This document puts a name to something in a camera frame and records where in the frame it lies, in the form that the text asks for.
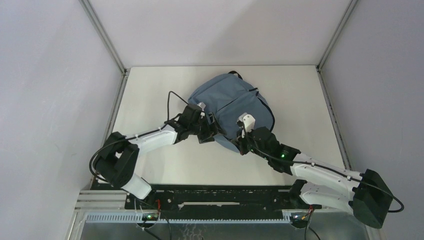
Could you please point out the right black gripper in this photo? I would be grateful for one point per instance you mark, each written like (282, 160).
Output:
(239, 140)

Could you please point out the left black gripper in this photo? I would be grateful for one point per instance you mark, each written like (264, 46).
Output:
(213, 129)

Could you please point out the blue-grey student backpack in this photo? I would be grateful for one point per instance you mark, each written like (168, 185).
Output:
(228, 96)

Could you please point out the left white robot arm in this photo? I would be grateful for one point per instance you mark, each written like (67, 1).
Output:
(115, 162)

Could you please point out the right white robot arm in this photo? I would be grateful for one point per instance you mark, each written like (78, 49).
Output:
(365, 195)

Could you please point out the black mounting rail base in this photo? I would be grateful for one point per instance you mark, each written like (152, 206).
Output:
(220, 202)

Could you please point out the left aluminium corner post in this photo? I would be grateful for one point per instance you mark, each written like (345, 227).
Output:
(103, 35)

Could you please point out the aluminium corner post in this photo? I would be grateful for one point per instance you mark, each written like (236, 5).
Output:
(103, 35)
(338, 30)

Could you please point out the right aluminium corner post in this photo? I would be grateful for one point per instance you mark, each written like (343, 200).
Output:
(338, 30)

